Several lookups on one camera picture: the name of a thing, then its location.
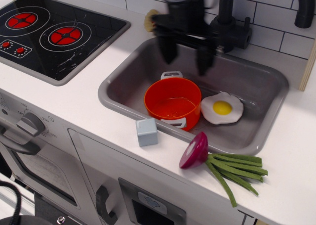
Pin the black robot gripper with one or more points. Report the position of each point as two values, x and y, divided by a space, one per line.
184 24

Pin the purple toy beet green leaves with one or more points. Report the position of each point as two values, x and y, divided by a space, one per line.
224 166

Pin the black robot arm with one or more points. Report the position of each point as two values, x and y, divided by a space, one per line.
185 25

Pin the orange toy pot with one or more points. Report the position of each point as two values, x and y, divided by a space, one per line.
174 100

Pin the black toy faucet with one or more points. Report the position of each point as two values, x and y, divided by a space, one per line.
232 35

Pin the toy pie slice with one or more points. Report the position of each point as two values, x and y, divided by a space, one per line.
149 24

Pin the toy fried egg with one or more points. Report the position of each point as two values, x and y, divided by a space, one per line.
222 108

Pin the light blue wooden cube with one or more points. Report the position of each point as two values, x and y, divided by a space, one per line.
147 132

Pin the wooden side panel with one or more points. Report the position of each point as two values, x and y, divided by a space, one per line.
308 69

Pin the black toy stove top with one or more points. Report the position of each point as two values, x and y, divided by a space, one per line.
53 41

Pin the grey oven knob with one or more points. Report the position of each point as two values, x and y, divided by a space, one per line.
31 124

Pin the toy oven door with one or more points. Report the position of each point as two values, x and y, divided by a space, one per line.
55 176

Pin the dark grey cabinet handle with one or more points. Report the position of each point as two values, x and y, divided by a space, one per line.
101 197

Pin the grey oven door handle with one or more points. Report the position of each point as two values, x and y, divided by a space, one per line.
28 148

